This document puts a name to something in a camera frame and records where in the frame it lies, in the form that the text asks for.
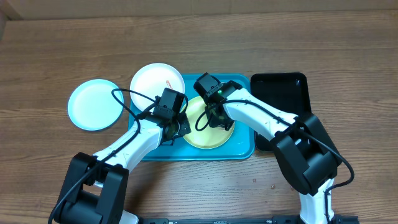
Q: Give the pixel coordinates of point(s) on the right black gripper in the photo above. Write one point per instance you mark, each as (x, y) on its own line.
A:
(216, 122)

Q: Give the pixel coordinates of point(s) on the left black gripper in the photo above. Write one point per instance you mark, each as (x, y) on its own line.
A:
(185, 128)

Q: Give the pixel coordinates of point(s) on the yellow-green round plate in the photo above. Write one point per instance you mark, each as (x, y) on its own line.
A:
(208, 138)

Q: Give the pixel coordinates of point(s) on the teal plastic tray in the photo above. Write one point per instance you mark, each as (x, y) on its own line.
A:
(239, 146)

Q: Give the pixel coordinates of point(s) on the white round plate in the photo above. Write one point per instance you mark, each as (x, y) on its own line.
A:
(153, 78)

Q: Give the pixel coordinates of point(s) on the light blue round plate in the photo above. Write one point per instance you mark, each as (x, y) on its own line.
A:
(95, 105)

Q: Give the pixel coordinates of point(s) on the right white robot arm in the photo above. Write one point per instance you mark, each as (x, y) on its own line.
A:
(305, 153)

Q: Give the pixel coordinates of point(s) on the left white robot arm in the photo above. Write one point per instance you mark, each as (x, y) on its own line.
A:
(95, 186)

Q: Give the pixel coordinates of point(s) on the black plastic water tray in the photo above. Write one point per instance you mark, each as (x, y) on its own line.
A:
(287, 92)

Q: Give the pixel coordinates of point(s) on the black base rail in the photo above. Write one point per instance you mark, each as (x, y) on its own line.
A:
(281, 219)

